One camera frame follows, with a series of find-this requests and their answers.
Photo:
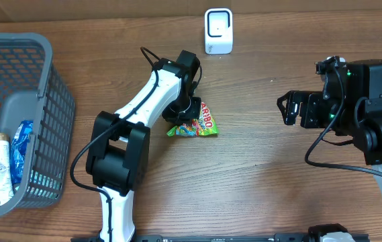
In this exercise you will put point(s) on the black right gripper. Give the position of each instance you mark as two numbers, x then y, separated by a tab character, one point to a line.
309	100

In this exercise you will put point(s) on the blue snack packet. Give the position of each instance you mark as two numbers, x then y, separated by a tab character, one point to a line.
18	150

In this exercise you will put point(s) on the green Haribo gummy bag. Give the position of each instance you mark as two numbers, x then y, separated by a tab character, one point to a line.
205	125

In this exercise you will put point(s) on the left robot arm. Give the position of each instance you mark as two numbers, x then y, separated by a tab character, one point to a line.
119	149

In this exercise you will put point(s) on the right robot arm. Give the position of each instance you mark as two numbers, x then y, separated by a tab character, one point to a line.
349	104

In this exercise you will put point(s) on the white barcode scanner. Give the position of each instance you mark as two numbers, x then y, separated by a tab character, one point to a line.
219	37

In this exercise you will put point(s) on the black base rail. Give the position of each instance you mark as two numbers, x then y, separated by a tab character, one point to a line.
278	237

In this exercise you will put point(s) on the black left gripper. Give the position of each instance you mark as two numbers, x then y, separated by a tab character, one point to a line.
170	116

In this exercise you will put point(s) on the grey plastic mesh basket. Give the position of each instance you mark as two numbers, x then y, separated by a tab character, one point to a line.
32	89

